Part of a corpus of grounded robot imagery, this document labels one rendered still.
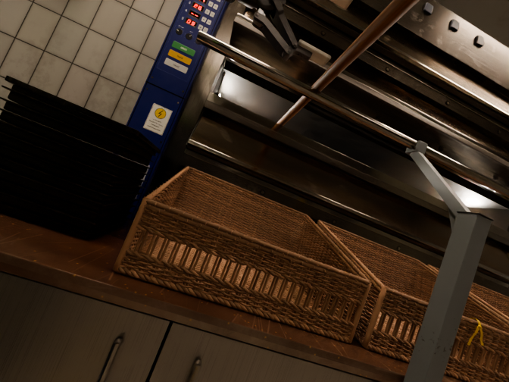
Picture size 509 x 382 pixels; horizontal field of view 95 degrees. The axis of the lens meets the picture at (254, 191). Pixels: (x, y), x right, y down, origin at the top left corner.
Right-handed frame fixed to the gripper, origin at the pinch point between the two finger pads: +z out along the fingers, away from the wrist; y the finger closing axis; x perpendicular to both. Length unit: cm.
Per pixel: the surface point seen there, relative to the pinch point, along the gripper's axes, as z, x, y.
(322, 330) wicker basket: 25, -6, 60
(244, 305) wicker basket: 5, -5, 60
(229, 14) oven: -32, -55, -33
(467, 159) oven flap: 95, -47, -19
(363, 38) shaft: 5.5, 2.6, 0.9
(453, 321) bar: 43, 5, 46
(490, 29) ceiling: 188, -148, -220
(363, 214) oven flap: 56, -51, 24
